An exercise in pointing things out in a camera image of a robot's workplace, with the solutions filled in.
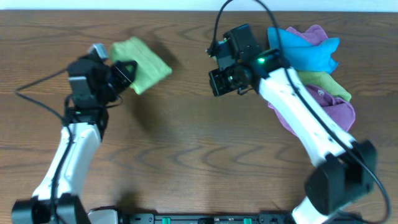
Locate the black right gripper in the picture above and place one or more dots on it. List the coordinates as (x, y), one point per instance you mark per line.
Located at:
(219, 89)

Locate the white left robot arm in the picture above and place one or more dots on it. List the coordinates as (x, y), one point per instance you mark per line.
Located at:
(57, 198)

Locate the purple cloth behind blue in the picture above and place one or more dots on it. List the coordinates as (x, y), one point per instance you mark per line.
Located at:
(315, 34)

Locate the olive green microfiber cloth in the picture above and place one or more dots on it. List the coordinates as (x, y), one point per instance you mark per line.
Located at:
(325, 81)

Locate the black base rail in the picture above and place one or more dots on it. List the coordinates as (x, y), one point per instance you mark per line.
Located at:
(262, 218)

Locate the purple microfiber cloth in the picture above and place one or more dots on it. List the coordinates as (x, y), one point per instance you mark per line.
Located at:
(339, 110)

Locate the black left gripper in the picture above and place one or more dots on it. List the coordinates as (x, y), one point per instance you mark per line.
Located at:
(117, 72)

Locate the blue microfiber cloth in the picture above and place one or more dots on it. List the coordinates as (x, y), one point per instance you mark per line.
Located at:
(301, 54)

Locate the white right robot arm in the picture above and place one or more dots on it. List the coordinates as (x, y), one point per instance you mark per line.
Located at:
(344, 168)

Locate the light green microfiber cloth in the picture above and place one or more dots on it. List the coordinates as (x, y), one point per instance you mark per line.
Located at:
(150, 69)

